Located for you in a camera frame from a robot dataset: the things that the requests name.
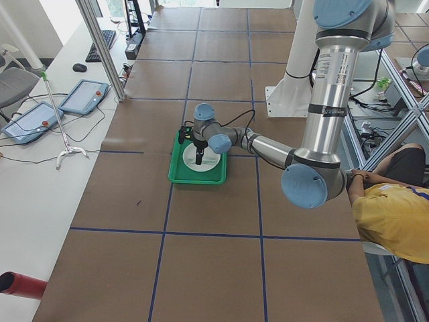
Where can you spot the person in yellow shirt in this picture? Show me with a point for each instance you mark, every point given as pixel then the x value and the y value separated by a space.
pixel 390 203

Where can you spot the blue teach pendant near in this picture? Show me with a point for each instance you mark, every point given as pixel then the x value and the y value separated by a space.
pixel 32 124

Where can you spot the white grabber stick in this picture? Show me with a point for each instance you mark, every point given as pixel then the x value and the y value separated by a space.
pixel 68 148

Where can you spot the red cylinder tube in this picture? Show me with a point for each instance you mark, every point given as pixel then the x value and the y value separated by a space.
pixel 19 285

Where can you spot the blue teach pendant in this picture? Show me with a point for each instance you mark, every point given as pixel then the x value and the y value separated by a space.
pixel 32 124
pixel 84 97

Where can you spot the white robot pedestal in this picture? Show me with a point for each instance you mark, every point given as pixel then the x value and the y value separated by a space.
pixel 291 96

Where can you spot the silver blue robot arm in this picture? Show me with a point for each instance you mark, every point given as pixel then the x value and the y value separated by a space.
pixel 422 60
pixel 312 173

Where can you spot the black computer mouse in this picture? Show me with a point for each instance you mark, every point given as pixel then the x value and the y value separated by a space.
pixel 78 67

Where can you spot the blue teach pendant far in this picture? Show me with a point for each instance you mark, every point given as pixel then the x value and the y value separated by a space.
pixel 84 97

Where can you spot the grey office chair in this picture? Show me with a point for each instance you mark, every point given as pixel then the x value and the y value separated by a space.
pixel 16 82

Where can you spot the green plastic tray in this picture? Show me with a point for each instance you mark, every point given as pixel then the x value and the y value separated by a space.
pixel 181 174

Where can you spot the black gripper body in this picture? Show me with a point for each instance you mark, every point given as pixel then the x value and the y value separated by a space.
pixel 200 145

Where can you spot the white round plate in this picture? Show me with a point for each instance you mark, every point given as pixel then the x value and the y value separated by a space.
pixel 208 162

